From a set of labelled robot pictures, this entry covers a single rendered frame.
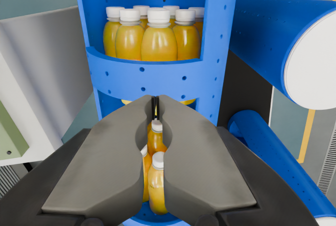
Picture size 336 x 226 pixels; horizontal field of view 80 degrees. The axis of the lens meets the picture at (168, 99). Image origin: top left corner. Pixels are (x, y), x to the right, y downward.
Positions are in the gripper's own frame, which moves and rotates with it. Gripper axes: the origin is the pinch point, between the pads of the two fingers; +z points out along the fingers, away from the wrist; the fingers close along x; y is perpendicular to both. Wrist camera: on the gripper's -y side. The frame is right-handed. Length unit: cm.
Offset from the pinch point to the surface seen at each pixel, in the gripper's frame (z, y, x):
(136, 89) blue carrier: 17.7, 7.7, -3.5
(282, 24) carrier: 48, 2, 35
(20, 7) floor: 141, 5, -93
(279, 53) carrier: 41, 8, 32
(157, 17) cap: 24.3, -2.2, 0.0
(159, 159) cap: 25.2, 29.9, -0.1
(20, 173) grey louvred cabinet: 124, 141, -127
